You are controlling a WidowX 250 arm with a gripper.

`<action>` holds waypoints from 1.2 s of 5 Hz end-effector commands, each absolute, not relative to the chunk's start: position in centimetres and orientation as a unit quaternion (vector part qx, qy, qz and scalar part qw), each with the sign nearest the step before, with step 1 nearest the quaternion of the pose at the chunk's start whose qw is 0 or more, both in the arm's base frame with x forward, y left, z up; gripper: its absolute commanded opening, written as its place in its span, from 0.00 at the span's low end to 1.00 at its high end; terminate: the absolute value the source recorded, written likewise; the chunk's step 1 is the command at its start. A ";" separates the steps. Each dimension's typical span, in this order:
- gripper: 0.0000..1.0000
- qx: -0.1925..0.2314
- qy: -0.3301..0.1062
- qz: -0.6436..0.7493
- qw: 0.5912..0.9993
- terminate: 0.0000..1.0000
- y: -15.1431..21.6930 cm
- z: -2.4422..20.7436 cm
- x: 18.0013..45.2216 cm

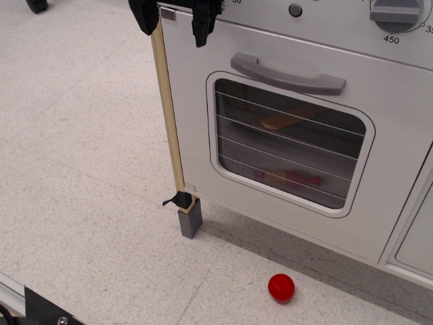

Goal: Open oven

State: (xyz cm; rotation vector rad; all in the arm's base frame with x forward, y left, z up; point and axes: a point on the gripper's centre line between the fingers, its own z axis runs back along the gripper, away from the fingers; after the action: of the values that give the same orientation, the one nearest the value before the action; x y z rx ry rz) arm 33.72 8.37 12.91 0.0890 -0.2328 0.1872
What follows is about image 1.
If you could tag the black caster wheel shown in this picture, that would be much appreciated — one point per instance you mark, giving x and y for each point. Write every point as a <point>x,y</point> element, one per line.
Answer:
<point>37,6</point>

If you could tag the grey oven door handle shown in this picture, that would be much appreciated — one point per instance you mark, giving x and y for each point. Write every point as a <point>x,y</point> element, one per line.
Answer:
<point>323,84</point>

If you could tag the wooden spatula inside oven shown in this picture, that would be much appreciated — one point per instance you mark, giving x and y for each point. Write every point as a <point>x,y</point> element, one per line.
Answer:
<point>293,117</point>

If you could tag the metal door hinge top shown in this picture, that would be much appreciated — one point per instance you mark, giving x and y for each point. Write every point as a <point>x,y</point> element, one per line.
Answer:
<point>168,13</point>

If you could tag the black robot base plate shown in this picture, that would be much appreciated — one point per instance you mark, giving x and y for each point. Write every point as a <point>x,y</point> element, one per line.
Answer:
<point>39,310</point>

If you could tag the white oven door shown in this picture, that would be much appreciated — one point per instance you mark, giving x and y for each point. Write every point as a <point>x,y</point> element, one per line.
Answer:
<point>304,135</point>

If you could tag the white toy kitchen cabinet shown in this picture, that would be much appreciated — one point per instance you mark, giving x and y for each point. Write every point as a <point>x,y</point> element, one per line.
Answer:
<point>338,30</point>

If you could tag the grey round oven knob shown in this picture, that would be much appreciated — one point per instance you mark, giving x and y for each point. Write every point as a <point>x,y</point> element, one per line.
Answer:
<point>396,16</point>

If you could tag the red toy ketchup bottle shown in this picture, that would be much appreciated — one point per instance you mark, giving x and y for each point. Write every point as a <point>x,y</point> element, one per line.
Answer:
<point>285,179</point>

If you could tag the small grey push button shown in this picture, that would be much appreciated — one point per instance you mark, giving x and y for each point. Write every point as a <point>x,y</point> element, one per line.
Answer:
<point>295,10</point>

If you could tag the black tape strip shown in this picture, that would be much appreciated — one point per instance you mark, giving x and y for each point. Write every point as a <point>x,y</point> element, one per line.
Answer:
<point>180,199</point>

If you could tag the aluminium frame rail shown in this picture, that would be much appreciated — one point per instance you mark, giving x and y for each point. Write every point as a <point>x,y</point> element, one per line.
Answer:
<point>13,295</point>

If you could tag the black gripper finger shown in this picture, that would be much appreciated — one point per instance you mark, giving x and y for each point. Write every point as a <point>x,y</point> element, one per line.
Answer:
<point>146,14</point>
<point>204,17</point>

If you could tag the red plastic ball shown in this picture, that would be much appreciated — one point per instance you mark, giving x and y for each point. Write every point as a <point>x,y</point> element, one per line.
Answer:
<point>281,287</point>

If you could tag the white cupboard door right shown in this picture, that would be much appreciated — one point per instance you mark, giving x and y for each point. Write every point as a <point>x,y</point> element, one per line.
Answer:
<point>415,249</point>

